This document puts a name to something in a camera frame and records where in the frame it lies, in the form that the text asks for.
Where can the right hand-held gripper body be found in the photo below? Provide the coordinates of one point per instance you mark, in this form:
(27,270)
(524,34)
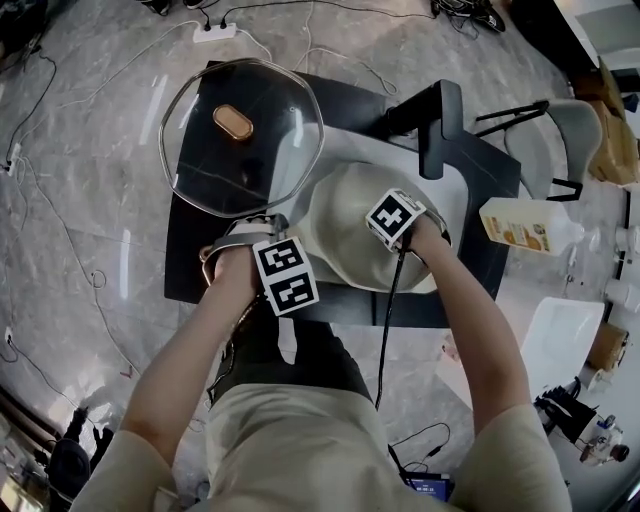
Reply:
(392,217)

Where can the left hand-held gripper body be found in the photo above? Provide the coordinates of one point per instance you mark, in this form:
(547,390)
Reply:
(285,275)

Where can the person's left forearm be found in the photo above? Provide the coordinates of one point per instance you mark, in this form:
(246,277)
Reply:
(190,350)

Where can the person's right forearm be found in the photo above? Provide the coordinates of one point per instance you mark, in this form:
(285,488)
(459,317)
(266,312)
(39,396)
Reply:
(475,325)

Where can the white sink basin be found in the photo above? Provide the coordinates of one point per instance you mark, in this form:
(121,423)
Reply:
(350,147)

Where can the person's black trousers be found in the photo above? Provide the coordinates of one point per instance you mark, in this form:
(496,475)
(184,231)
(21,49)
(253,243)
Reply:
(320,360)

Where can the black sink faucet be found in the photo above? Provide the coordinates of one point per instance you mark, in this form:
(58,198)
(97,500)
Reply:
(440,130)

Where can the black top sink cabinet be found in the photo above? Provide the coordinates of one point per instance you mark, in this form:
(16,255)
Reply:
(492,165)

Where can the orange label soap bottle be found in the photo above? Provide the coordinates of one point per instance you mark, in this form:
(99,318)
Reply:
(525,225)

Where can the pink bottle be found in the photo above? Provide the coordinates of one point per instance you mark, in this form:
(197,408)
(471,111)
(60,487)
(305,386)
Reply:
(451,346)

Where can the octagonal glass lid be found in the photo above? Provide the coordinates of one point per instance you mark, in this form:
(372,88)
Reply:
(232,121)

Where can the person's beige shirt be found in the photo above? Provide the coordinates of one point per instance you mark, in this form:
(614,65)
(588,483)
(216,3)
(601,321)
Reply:
(310,450)

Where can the grey chair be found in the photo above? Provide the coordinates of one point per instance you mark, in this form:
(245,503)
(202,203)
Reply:
(580,130)

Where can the white square tub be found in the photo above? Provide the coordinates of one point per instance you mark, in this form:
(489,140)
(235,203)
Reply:
(565,335)

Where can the large cardboard box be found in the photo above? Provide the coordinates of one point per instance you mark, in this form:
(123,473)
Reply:
(615,145)

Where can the white power strip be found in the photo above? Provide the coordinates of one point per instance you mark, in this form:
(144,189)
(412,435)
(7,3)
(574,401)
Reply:
(9,335)
(215,33)
(14,157)

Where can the blue screen device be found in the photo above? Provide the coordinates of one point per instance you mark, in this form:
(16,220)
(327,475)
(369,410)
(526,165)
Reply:
(429,487)

